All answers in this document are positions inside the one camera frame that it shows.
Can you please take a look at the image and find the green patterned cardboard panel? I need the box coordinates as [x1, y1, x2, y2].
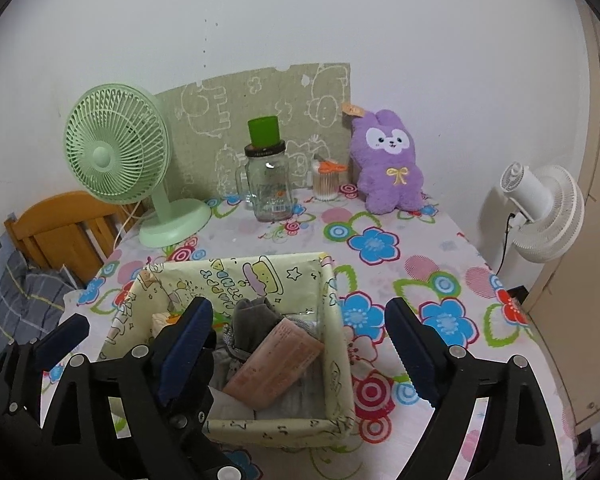
[157, 62, 351, 200]

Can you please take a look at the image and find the green desk fan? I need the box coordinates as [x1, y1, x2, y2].
[64, 84, 211, 248]

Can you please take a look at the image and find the white standing fan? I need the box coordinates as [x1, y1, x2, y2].
[498, 162, 585, 264]

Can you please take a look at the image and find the black bag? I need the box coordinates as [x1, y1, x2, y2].
[210, 338, 326, 420]

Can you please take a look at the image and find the grey drawstring pouch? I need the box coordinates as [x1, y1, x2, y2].
[223, 297, 283, 362]

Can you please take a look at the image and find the beige door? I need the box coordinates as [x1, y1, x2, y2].
[527, 0, 600, 432]

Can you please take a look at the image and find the purple bunny plush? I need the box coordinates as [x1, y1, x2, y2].
[342, 104, 424, 214]

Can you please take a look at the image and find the pink paper packet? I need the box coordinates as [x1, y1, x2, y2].
[222, 318, 325, 411]

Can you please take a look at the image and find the glass mason jar mug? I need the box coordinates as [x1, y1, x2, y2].
[235, 141, 294, 222]

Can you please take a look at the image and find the green cup on jar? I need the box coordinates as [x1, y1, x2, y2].
[248, 116, 280, 148]

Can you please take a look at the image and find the floral tablecloth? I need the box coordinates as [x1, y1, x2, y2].
[40, 192, 579, 480]

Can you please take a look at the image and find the grey plaid pillow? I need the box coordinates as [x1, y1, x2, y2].
[0, 250, 82, 351]

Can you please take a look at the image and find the yellow cartoon fabric box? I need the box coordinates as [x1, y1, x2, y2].
[99, 252, 354, 448]

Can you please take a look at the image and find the cotton swab jar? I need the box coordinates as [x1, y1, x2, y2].
[312, 158, 348, 202]

